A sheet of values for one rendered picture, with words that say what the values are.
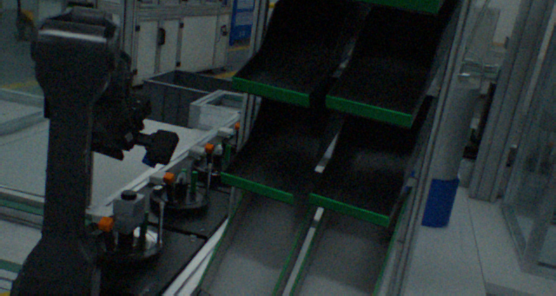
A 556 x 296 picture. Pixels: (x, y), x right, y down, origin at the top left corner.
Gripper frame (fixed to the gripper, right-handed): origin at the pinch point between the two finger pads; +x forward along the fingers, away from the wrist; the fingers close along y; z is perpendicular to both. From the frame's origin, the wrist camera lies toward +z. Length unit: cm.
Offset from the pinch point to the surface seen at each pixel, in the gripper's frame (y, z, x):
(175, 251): -8.6, -10.6, 17.7
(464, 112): -64, 58, 46
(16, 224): 30.2, -11.7, 23.7
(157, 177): 9.7, 11.8, 35.2
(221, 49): 212, 429, 497
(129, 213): -1.3, -9.4, 6.5
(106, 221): -0.3, -13.4, 1.7
